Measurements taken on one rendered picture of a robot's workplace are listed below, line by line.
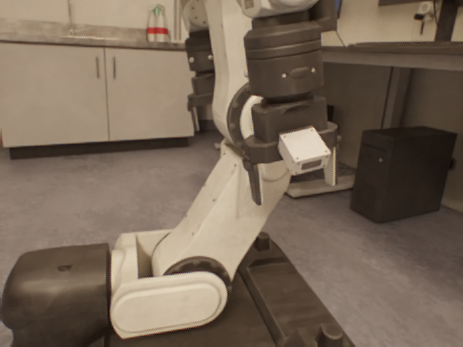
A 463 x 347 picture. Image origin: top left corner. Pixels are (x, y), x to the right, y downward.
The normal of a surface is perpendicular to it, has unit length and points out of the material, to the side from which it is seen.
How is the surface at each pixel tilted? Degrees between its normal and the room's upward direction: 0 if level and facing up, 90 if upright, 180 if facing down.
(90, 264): 25
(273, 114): 90
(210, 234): 90
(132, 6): 90
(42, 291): 56
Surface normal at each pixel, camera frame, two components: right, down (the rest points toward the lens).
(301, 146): 0.01, -0.65
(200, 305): 0.27, 0.29
